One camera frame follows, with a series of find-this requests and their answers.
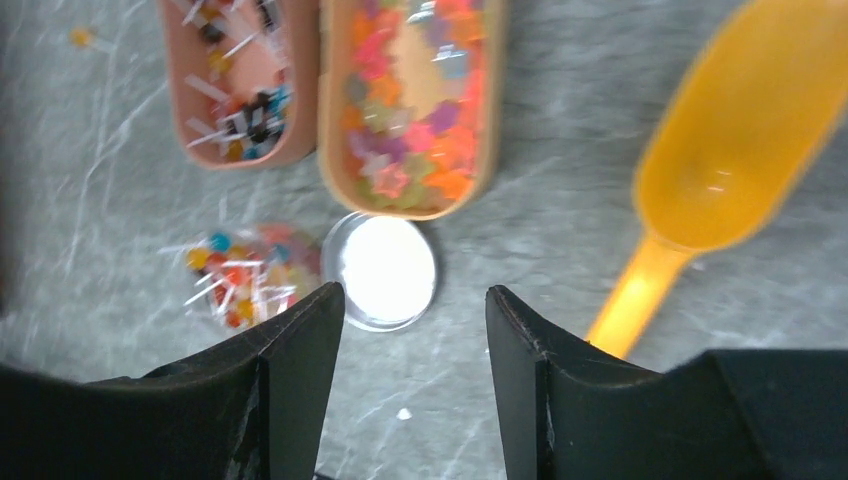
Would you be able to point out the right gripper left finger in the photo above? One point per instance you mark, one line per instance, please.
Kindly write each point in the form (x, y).
(250, 407)

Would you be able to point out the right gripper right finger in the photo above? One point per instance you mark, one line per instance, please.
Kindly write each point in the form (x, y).
(567, 410)

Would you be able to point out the clear plastic jar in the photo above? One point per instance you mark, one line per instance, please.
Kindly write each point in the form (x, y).
(241, 277)

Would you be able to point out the orange plastic scoop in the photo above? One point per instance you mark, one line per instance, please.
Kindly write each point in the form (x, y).
(750, 115)

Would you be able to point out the tray of gummy candies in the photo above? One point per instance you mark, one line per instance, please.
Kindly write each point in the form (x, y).
(409, 103)

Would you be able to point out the stray yellow candy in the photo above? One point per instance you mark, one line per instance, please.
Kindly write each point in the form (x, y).
(82, 37)

